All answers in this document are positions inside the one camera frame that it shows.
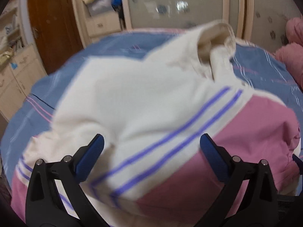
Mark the white pink hooded jacket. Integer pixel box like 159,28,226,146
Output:
11,21,300,226

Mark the blue striped bed sheet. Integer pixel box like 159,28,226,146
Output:
1,29,302,182

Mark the pink pillow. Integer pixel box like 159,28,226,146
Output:
274,17,303,89

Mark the beige drawer cabinet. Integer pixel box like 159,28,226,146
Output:
1,5,46,121

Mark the beige wardrobe with glass doors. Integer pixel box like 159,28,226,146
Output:
72,0,302,52

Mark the brown wooden door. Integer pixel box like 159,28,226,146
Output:
27,0,83,74

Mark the clear plastic storage box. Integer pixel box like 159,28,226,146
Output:
87,0,114,16

